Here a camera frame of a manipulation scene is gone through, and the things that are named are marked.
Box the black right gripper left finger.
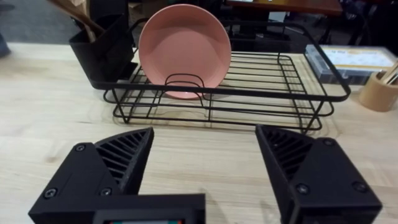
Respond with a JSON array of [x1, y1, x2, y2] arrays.
[[28, 126, 155, 215]]

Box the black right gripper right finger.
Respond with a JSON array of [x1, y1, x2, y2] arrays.
[[254, 124, 383, 224]]

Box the pink plate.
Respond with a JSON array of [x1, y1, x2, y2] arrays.
[[138, 3, 233, 100]]

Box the brown cardboard cup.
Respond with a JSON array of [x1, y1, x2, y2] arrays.
[[358, 71, 398, 113]]

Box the clear plastic box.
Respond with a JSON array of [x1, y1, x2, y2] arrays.
[[304, 44, 398, 86]]

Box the black cutlery holder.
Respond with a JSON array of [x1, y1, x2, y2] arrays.
[[68, 14, 139, 83]]

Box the wooden sticks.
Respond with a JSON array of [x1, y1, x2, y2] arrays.
[[381, 60, 398, 85]]

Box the wooden utensil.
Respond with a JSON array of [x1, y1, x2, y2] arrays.
[[46, 0, 106, 43]]

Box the black wire dish rack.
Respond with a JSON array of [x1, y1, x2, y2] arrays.
[[90, 18, 352, 135]]

